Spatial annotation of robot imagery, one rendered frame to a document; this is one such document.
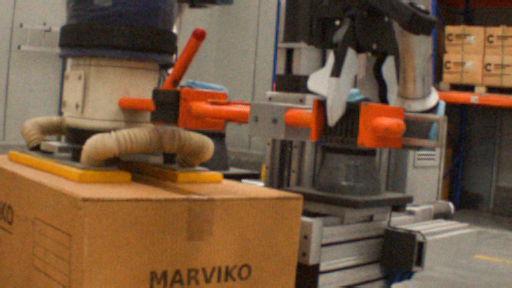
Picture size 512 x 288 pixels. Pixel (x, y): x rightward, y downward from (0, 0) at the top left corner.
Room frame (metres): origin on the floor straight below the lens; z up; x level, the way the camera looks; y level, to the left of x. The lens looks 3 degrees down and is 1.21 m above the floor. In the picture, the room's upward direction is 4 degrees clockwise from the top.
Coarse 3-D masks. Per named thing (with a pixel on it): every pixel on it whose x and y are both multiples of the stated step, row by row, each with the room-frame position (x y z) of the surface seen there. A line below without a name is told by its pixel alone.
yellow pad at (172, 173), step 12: (168, 156) 1.30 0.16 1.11; (120, 168) 1.35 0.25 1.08; (132, 168) 1.32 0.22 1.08; (144, 168) 1.29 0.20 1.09; (156, 168) 1.26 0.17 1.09; (168, 168) 1.25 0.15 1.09; (180, 168) 1.25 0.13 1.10; (204, 168) 1.29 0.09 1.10; (168, 180) 1.23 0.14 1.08; (180, 180) 1.21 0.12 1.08; (192, 180) 1.23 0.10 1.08; (204, 180) 1.24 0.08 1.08; (216, 180) 1.26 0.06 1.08
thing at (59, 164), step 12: (12, 156) 1.31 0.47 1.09; (24, 156) 1.27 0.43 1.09; (36, 156) 1.26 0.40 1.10; (48, 156) 1.24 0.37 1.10; (60, 156) 1.26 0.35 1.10; (72, 156) 1.18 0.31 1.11; (36, 168) 1.22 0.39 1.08; (48, 168) 1.18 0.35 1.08; (60, 168) 1.14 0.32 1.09; (72, 168) 1.12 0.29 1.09; (84, 168) 1.12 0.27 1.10; (96, 168) 1.13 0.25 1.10; (108, 168) 1.15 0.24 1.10; (72, 180) 1.10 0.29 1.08; (84, 180) 1.09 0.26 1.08; (96, 180) 1.10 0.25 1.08; (108, 180) 1.12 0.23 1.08; (120, 180) 1.13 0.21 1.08
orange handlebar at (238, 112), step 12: (132, 108) 1.19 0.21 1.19; (144, 108) 1.16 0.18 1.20; (192, 108) 1.06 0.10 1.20; (204, 108) 1.04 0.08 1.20; (216, 108) 1.01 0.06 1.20; (228, 108) 1.00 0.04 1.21; (240, 108) 0.98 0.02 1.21; (216, 120) 1.01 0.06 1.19; (228, 120) 1.00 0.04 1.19; (240, 120) 0.98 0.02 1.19; (288, 120) 0.90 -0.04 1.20; (300, 120) 0.89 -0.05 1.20; (384, 120) 0.80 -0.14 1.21; (396, 120) 0.81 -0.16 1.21; (384, 132) 0.80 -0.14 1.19; (396, 132) 0.81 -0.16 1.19
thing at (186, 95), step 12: (156, 96) 1.10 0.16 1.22; (168, 96) 1.07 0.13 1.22; (180, 96) 1.07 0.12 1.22; (192, 96) 1.07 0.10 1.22; (204, 96) 1.08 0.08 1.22; (216, 96) 1.10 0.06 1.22; (156, 108) 1.11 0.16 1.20; (168, 108) 1.09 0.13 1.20; (180, 108) 1.06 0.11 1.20; (156, 120) 1.09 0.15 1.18; (168, 120) 1.07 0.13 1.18; (180, 120) 1.06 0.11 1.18; (192, 120) 1.07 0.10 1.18; (204, 120) 1.09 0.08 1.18
